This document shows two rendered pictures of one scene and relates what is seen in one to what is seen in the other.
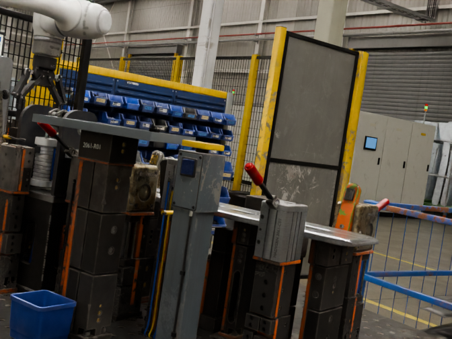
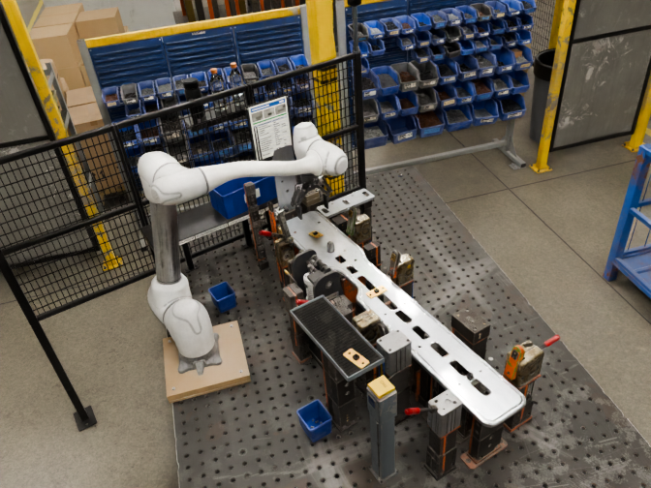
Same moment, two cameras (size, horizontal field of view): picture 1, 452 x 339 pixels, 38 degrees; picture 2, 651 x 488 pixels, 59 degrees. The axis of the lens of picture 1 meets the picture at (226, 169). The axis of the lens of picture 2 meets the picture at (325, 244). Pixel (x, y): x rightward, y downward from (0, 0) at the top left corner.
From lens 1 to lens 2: 1.43 m
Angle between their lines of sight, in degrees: 41
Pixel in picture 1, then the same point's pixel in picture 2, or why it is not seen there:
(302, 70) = not seen: outside the picture
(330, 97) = not seen: outside the picture
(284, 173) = (590, 49)
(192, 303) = (387, 451)
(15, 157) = (292, 302)
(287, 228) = (444, 423)
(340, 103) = not seen: outside the picture
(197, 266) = (387, 439)
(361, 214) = (522, 369)
